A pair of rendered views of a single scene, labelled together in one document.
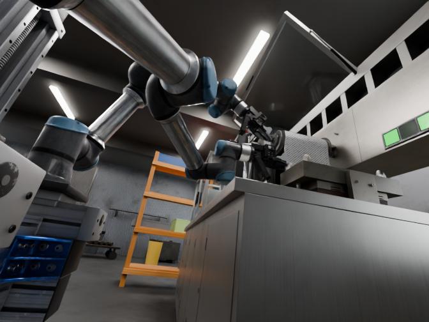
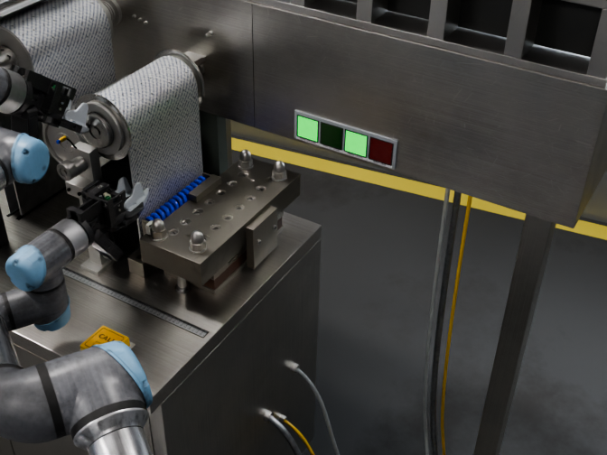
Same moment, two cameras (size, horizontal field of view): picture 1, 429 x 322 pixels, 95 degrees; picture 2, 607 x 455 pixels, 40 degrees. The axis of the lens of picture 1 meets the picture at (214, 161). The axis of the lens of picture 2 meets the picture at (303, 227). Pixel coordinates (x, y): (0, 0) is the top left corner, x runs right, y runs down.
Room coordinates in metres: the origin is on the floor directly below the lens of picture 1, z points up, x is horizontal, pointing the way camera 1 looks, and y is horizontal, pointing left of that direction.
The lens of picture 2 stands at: (-0.35, 0.58, 2.09)
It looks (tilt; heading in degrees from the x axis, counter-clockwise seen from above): 37 degrees down; 308
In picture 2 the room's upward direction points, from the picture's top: 1 degrees clockwise
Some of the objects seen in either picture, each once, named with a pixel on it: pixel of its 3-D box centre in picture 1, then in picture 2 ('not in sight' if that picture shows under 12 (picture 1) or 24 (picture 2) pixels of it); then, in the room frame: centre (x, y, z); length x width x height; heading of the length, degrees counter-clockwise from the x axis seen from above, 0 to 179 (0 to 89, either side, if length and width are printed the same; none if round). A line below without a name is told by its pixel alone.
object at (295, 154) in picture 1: (308, 166); (168, 165); (0.84, -0.44, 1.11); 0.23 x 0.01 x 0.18; 98
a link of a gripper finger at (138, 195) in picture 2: (285, 159); (137, 193); (0.80, -0.32, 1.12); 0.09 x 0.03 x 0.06; 97
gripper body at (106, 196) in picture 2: (261, 155); (96, 215); (0.80, -0.21, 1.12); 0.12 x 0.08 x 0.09; 98
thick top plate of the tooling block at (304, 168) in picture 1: (337, 183); (225, 215); (0.72, -0.49, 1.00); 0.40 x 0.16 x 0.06; 98
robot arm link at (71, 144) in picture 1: (64, 138); not in sight; (0.61, 0.52, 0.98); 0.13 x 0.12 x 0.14; 12
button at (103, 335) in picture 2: not in sight; (105, 345); (0.69, -0.10, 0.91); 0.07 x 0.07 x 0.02; 8
